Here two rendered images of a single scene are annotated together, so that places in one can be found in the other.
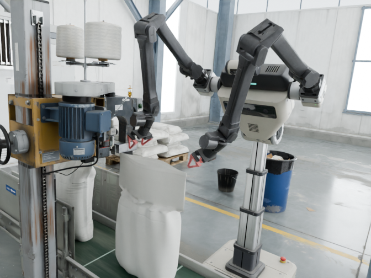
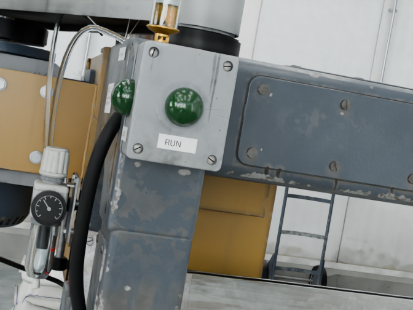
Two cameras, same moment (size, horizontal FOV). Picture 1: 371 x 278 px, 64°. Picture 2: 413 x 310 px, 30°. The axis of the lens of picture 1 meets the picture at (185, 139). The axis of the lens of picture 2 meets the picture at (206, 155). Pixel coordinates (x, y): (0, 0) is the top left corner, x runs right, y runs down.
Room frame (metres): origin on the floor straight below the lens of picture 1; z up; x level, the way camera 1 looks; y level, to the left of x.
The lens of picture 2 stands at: (2.23, -0.12, 1.28)
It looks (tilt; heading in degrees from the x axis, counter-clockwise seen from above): 3 degrees down; 131
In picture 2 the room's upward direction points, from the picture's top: 10 degrees clockwise
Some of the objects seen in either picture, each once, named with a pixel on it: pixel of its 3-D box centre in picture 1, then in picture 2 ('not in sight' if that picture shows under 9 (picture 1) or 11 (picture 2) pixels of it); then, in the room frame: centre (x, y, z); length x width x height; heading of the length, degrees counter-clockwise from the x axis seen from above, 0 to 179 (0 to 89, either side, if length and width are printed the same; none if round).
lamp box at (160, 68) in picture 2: (135, 105); (177, 106); (1.81, 0.32, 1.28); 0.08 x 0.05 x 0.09; 54
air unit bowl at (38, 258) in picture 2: (111, 140); (40, 250); (1.56, 0.40, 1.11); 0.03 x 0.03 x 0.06
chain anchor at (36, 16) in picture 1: (38, 18); not in sight; (1.34, 0.67, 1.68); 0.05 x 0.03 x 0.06; 144
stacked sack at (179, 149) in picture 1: (170, 150); not in sight; (5.05, 0.26, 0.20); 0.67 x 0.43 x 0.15; 144
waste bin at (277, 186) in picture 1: (272, 180); not in sight; (3.40, -1.08, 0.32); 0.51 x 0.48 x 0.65; 144
